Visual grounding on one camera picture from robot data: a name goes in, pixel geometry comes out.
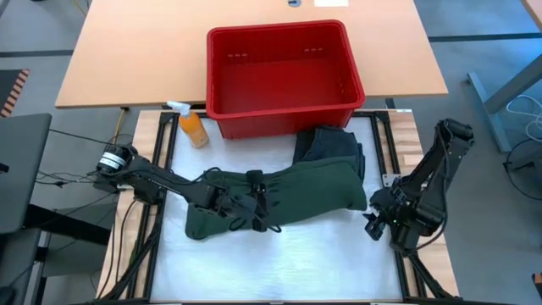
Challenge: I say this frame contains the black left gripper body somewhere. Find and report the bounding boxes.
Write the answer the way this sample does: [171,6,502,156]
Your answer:
[207,181,272,232]

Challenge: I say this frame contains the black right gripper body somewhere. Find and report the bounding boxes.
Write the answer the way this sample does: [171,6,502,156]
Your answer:
[368,187,410,234]

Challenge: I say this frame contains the dark blue denim jeans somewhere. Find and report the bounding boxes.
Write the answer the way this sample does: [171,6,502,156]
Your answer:
[291,126,367,181]

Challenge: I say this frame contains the dark green knit garment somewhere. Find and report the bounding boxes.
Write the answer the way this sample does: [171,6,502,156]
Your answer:
[185,155,368,241]

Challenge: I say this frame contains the red plastic bin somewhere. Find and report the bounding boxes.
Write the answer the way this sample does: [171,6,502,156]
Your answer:
[206,19,366,140]

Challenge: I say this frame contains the orange spray bottle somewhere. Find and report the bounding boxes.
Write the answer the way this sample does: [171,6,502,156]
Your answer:
[167,100,211,149]

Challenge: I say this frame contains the grey metal desk leg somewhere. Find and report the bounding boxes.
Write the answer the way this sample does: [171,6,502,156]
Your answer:
[467,54,542,153]

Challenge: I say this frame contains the black stand base bar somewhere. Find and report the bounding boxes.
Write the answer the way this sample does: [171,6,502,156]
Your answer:
[24,204,112,247]

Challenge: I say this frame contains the light wooden desk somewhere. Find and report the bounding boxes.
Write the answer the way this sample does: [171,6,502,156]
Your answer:
[523,0,542,31]
[54,0,449,109]

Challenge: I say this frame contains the grey chair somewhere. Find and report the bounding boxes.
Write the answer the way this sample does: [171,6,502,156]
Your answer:
[0,113,53,305]

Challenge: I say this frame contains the striped edge floor mat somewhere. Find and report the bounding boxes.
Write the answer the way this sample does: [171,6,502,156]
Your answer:
[0,69,30,119]

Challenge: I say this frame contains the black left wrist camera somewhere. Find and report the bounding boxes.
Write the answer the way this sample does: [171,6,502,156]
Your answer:
[246,169,266,190]

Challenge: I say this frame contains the black looped floor cable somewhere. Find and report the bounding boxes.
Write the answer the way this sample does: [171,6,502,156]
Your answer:
[502,139,542,209]

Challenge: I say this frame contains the yellow floor cable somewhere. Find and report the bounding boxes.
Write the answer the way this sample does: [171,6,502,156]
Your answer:
[111,108,126,164]

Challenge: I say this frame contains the white floor cable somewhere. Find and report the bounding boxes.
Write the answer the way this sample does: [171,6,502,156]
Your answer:
[506,95,542,143]

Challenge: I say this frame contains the thin black floor cables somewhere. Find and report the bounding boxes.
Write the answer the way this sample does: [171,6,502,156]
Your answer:
[36,126,135,190]

